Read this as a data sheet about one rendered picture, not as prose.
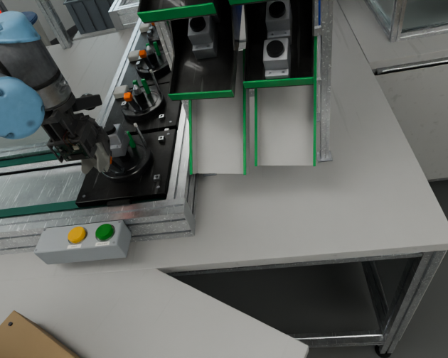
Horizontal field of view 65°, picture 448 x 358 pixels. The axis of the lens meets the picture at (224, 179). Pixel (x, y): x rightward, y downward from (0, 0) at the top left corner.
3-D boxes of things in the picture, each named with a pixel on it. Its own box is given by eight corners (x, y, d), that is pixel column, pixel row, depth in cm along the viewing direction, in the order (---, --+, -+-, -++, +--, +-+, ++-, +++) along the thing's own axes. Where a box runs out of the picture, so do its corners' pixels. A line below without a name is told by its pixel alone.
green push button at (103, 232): (113, 241, 80) (109, 236, 78) (97, 243, 80) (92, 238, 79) (116, 226, 83) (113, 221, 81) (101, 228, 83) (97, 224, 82)
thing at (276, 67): (289, 83, 66) (286, 62, 60) (267, 84, 67) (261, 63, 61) (291, 45, 68) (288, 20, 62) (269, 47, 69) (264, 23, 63)
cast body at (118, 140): (125, 155, 88) (113, 135, 83) (109, 158, 89) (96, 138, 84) (131, 134, 94) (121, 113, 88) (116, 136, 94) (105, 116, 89)
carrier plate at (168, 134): (167, 197, 86) (164, 192, 84) (78, 207, 90) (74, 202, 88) (178, 133, 102) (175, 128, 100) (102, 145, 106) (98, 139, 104)
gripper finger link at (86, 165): (88, 187, 79) (67, 159, 72) (94, 168, 83) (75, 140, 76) (100, 186, 79) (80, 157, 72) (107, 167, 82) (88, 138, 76)
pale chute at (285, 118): (316, 165, 78) (316, 166, 74) (258, 165, 82) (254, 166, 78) (317, 38, 76) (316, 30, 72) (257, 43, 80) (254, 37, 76)
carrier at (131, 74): (185, 84, 119) (174, 50, 110) (120, 95, 123) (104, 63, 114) (191, 50, 136) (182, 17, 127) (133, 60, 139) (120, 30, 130)
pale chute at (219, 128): (249, 173, 81) (245, 175, 76) (196, 173, 84) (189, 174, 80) (249, 50, 79) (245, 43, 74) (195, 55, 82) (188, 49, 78)
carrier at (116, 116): (178, 130, 103) (164, 95, 94) (102, 141, 107) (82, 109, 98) (185, 84, 119) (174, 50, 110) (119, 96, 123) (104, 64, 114)
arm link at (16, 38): (-38, 29, 54) (10, 4, 58) (8, 89, 62) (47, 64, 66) (-18, 35, 50) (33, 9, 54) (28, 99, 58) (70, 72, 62)
